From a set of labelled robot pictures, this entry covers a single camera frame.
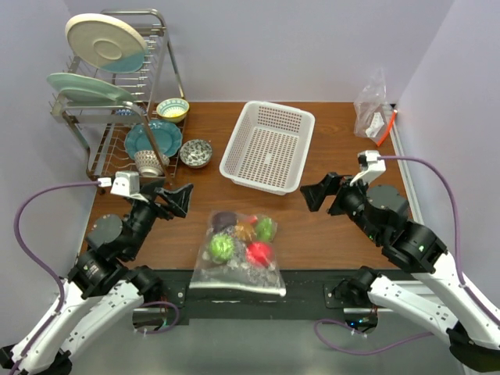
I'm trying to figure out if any brown orange fruit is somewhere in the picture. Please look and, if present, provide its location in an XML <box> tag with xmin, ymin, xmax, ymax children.
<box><xmin>234</xmin><ymin>221</ymin><xmax>256</xmax><ymax>241</ymax></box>

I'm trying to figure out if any mint green plate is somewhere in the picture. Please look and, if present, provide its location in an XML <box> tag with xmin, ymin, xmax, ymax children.
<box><xmin>46</xmin><ymin>73</ymin><xmax>135</xmax><ymax>103</ymax></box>

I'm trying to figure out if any white perforated plastic basket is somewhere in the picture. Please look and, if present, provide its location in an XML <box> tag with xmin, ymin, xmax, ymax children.
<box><xmin>219</xmin><ymin>101</ymin><xmax>316</xmax><ymax>195</ymax></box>

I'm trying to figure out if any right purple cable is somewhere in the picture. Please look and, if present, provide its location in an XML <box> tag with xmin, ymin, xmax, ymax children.
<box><xmin>314</xmin><ymin>155</ymin><xmax>500</xmax><ymax>355</ymax></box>

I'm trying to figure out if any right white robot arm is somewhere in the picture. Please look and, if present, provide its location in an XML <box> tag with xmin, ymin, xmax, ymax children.
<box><xmin>300</xmin><ymin>173</ymin><xmax>499</xmax><ymax>373</ymax></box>

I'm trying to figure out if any cream and teal large plate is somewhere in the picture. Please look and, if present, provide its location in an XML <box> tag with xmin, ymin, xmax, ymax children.
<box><xmin>65</xmin><ymin>13</ymin><xmax>148</xmax><ymax>73</ymax></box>

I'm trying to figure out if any clear polka dot zip bag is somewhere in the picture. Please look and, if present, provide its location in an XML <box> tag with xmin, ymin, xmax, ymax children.
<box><xmin>189</xmin><ymin>211</ymin><xmax>287</xmax><ymax>297</ymax></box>

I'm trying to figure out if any metal dish rack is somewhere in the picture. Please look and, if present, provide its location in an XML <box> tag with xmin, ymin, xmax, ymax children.
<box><xmin>47</xmin><ymin>9</ymin><xmax>189</xmax><ymax>183</ymax></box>

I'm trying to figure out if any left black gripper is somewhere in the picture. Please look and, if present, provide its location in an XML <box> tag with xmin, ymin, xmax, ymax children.
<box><xmin>125</xmin><ymin>178</ymin><xmax>193</xmax><ymax>259</ymax></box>

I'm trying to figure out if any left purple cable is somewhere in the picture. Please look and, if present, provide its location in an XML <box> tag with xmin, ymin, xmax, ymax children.
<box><xmin>7</xmin><ymin>180</ymin><xmax>180</xmax><ymax>375</ymax></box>

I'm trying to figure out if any red apple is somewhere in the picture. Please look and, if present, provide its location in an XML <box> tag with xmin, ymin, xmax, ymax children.
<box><xmin>246</xmin><ymin>241</ymin><xmax>273</xmax><ymax>267</ymax></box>

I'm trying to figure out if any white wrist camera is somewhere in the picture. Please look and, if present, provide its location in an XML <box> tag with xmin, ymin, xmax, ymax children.
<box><xmin>96</xmin><ymin>171</ymin><xmax>148</xmax><ymax>202</ymax></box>
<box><xmin>349</xmin><ymin>150</ymin><xmax>386</xmax><ymax>186</ymax></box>

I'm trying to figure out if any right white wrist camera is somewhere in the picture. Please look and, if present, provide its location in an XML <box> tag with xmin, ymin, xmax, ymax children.
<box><xmin>349</xmin><ymin>150</ymin><xmax>386</xmax><ymax>186</ymax></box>

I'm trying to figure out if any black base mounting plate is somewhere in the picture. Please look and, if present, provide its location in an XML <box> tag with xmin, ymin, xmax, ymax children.
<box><xmin>155</xmin><ymin>270</ymin><xmax>382</xmax><ymax>325</ymax></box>

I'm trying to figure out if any blue patterned small dish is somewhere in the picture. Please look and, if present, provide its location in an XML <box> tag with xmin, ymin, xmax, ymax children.
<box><xmin>114</xmin><ymin>107</ymin><xmax>148</xmax><ymax>116</ymax></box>

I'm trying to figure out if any grey leaf patterned bowl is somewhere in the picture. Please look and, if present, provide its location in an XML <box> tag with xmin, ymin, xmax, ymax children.
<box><xmin>179</xmin><ymin>139</ymin><xmax>213</xmax><ymax>169</ymax></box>

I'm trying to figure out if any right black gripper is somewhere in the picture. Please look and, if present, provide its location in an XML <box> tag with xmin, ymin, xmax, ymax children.
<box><xmin>298</xmin><ymin>170</ymin><xmax>382</xmax><ymax>242</ymax></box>

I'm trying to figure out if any green custard apple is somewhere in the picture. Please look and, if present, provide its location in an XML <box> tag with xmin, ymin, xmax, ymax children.
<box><xmin>209</xmin><ymin>234</ymin><xmax>234</xmax><ymax>263</ymax></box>

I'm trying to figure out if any clear bag with orange zipper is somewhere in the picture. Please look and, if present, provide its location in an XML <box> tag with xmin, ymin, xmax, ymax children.
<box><xmin>354</xmin><ymin>68</ymin><xmax>398</xmax><ymax>147</ymax></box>

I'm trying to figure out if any teal yellow patterned bowl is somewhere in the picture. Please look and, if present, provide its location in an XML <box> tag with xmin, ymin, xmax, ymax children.
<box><xmin>156</xmin><ymin>98</ymin><xmax>190</xmax><ymax>123</ymax></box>

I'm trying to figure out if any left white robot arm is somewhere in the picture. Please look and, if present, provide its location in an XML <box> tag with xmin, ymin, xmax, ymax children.
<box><xmin>1</xmin><ymin>173</ymin><xmax>194</xmax><ymax>374</ymax></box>

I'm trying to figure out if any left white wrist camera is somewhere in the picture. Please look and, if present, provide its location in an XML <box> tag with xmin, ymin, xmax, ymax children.
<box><xmin>96</xmin><ymin>171</ymin><xmax>148</xmax><ymax>202</ymax></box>

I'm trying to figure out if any purple cable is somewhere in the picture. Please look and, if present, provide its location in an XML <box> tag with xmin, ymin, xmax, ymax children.
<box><xmin>7</xmin><ymin>180</ymin><xmax>180</xmax><ymax>375</ymax></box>
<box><xmin>314</xmin><ymin>155</ymin><xmax>500</xmax><ymax>355</ymax></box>

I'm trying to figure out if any green leafy toy fruit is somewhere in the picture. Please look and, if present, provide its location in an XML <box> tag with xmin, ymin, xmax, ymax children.
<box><xmin>255</xmin><ymin>216</ymin><xmax>277</xmax><ymax>242</ymax></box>

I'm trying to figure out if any brown patterned small bowl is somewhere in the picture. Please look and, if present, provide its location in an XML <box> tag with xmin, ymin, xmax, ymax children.
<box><xmin>134</xmin><ymin>150</ymin><xmax>170</xmax><ymax>177</ymax></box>

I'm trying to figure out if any dark purple plum near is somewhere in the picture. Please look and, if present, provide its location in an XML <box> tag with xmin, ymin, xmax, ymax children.
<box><xmin>211</xmin><ymin>212</ymin><xmax>238</xmax><ymax>233</ymax></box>

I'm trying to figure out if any teal scalloped plate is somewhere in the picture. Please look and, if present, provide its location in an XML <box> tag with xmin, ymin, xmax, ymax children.
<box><xmin>124</xmin><ymin>120</ymin><xmax>183</xmax><ymax>159</ymax></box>

